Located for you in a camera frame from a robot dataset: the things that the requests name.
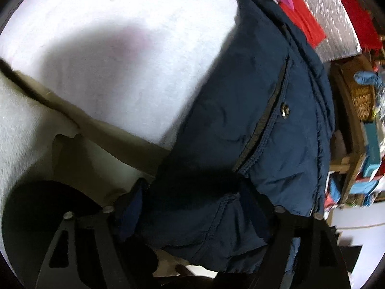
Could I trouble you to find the navy puffer jacket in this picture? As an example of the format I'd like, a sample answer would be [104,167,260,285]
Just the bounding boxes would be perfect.
[132,0,336,274]

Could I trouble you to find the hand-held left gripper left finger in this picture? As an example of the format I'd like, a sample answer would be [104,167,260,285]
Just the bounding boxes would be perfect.
[36,177,151,289]

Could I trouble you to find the wooden bench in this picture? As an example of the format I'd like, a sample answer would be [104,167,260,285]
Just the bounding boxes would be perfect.
[329,62,369,205]

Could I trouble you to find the red cloth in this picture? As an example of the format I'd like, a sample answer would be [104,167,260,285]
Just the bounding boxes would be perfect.
[326,0,382,50]

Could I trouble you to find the cream sofa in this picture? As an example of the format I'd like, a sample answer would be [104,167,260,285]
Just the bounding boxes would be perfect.
[0,59,175,205]

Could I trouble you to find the silver foil mat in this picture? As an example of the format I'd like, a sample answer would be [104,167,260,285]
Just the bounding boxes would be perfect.
[284,0,364,62]

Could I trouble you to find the blue cloth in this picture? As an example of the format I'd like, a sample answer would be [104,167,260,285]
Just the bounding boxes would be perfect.
[354,71,384,88]

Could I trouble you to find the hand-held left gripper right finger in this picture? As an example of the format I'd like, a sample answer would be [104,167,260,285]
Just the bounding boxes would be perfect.
[241,181,352,289]

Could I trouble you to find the white bed blanket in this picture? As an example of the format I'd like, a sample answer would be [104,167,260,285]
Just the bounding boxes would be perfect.
[0,0,250,151]

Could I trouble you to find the blue shoebox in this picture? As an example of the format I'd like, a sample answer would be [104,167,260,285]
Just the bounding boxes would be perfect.
[364,122,381,169]

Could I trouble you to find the red pillow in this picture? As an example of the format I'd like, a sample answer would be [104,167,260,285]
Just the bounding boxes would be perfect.
[278,0,327,47]

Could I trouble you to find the wicker basket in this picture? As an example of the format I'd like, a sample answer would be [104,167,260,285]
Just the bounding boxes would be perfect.
[338,56,378,122]

